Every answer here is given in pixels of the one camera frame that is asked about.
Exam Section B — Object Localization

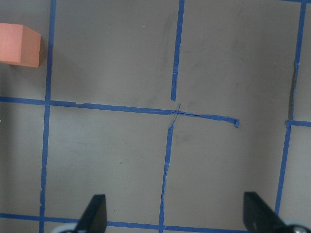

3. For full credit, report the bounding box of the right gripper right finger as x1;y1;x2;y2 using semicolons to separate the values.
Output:
243;192;311;233

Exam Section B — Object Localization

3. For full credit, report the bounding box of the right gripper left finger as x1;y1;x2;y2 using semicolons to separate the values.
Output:
73;194;107;233

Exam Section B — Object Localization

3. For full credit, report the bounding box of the orange foam block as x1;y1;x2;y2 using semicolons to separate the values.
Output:
0;23;41;68

